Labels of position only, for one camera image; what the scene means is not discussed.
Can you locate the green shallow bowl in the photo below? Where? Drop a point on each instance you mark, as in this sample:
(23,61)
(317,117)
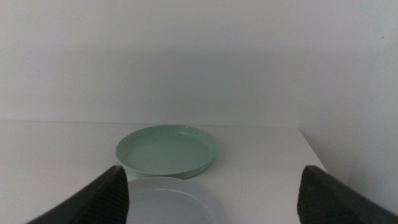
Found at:
(168,152)

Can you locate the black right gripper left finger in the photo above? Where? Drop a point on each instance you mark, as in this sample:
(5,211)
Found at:
(105,199)

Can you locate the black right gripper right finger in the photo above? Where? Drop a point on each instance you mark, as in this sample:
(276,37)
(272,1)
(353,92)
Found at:
(323,199)

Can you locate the grey shallow bowl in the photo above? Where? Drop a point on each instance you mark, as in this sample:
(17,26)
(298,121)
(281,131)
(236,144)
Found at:
(174,202)

